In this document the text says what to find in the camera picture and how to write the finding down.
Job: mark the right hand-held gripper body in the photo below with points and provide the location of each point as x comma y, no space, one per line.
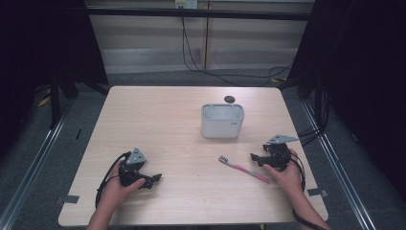
280,156

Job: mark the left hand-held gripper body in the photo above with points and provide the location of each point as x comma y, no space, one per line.
135,157

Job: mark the pink toothbrush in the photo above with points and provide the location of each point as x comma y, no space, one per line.
245,170

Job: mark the white plastic container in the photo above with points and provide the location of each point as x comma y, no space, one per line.
221,124

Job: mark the person's right hand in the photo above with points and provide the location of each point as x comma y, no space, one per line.
288,180

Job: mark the person's left hand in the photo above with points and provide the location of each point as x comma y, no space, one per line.
116,193

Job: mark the grey tape strip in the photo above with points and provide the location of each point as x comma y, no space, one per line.
317,192
68,199

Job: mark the dark round table grommet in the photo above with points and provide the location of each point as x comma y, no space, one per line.
229,99

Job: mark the black stand leg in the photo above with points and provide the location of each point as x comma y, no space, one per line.
54,102

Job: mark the black curtain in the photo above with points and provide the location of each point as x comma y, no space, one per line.
367,80
32,48

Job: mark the metal floor rail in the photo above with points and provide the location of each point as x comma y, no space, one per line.
32,166
338,172

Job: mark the black horizontal frame bar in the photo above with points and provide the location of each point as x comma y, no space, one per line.
191,14

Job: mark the white wall socket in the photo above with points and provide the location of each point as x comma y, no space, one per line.
186,4

